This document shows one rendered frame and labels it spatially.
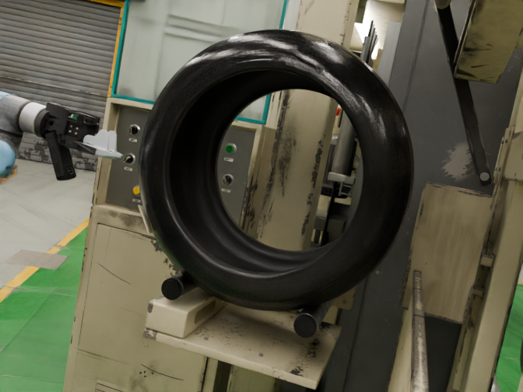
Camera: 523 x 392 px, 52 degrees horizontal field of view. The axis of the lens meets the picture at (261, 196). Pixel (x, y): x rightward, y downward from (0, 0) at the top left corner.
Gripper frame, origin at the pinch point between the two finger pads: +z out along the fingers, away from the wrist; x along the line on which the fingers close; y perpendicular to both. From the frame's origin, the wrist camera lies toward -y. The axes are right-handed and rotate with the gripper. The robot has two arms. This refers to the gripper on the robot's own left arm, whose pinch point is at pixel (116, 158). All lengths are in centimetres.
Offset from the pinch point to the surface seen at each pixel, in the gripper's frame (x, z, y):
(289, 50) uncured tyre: -11.1, 34.4, 31.4
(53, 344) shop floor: 123, -77, -123
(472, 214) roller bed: 20, 77, 12
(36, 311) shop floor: 153, -110, -127
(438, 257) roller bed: 20, 74, 0
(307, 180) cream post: 26.9, 38.3, 6.5
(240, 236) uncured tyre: 15.4, 29.2, -10.5
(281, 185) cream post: 26.9, 32.3, 3.3
